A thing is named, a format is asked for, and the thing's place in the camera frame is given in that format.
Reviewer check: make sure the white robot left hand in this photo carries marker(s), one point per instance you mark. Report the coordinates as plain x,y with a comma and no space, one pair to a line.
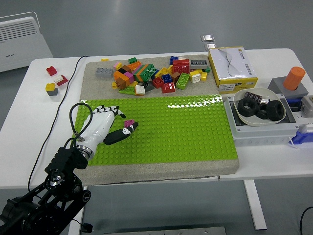
97,127

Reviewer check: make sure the pink toy brick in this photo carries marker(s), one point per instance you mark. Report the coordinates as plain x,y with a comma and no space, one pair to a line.
128,122

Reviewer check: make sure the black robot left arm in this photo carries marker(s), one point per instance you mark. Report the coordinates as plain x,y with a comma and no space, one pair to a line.
63,161

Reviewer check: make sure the red toy brick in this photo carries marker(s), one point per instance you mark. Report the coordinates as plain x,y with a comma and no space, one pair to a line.
51,71

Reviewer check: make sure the green studded baseplate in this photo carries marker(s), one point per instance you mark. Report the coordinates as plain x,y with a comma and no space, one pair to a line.
171,132

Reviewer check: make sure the flat green plate brick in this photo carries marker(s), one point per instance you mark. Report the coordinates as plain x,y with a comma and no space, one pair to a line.
127,91

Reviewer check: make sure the brown brick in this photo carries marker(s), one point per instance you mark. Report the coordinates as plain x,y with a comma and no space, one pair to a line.
122,83
175,76
126,68

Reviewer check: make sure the long grey brick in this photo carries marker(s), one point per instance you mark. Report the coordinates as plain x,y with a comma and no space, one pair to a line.
104,73

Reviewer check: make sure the orange brick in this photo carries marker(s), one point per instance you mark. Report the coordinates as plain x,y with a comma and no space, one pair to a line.
119,74
134,65

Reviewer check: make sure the yellow and grey brick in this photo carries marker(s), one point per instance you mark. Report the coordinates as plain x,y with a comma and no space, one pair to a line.
51,86

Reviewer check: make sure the white and red brick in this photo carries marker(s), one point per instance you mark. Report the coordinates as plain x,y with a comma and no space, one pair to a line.
58,78

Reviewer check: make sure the pink and yellow brick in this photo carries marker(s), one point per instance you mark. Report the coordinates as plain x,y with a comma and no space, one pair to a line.
118,65

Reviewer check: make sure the dark grey slope brick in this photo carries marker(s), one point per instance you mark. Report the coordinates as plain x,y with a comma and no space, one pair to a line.
148,86

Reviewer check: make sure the grey-brown mat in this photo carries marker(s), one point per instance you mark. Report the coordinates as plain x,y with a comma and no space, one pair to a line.
146,173

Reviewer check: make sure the striped green brick stack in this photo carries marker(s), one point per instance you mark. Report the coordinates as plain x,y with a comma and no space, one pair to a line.
146,72

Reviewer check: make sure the small green brick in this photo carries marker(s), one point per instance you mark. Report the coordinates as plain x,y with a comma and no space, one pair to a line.
207,69
132,60

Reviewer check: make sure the glossy red brick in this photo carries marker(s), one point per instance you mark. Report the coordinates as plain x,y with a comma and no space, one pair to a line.
168,88

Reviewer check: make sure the blue brick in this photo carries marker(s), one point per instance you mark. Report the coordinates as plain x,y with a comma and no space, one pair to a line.
173,60
167,78

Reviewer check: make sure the light green brick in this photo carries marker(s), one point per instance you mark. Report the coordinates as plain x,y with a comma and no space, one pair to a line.
183,81

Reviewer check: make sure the black plug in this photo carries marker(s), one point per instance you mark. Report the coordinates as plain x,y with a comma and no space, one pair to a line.
87,227

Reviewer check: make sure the large red brick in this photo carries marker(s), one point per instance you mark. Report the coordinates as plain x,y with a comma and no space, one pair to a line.
181,66

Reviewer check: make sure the white slab brick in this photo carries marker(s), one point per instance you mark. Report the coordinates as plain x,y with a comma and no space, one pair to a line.
182,58

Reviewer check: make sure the white and yellow brick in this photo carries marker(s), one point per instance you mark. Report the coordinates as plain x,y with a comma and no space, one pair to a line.
195,77

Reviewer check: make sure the white panel heater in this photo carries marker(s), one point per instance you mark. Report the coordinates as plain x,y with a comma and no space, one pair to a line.
19,44

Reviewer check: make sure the grey three-hole brick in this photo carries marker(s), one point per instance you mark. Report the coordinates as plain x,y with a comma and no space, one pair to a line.
198,64

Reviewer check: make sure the silver floor socket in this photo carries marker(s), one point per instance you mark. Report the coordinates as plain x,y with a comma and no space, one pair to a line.
207,38
210,46

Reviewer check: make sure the large black nut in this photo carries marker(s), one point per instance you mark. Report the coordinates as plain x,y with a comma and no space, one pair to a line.
242,107
276,111

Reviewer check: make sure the white and yellow cardboard box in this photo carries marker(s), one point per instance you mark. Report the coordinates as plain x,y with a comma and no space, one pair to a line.
232,66

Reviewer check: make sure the dark circuit board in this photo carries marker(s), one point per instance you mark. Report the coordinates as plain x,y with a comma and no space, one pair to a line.
253,96

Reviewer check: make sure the grey junction box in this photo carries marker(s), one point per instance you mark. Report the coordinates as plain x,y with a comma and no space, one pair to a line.
256,137

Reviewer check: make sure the small black nut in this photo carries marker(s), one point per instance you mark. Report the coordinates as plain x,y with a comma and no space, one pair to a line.
262,115

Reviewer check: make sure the white bowl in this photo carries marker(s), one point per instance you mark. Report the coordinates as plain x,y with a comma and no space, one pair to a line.
267,94

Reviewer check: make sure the grey block holder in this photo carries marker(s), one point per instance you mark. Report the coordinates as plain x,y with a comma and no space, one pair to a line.
276,85

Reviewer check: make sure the orange cylinder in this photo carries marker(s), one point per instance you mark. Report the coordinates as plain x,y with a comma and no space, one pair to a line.
293,78

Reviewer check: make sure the blue plastic block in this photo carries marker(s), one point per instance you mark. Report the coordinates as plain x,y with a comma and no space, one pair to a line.
303,139

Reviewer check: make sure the grey and beige socket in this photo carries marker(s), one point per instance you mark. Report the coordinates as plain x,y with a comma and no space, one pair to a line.
308,104

